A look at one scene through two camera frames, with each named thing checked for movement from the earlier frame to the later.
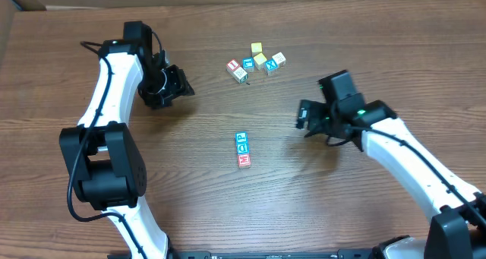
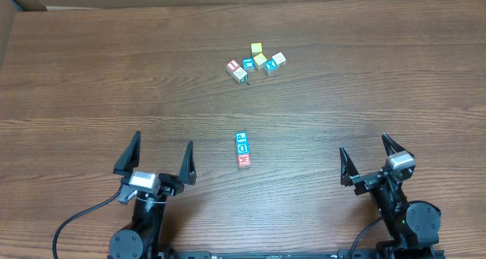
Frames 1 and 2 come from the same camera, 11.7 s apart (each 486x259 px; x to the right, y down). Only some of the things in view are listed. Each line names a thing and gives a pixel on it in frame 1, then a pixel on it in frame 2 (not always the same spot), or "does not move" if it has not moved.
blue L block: (248, 64) does not move
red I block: (231, 65) does not move
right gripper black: (314, 121) -> (371, 179)
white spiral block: (244, 160) does not move
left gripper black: (179, 81) -> (164, 181)
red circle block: (242, 148) does not move
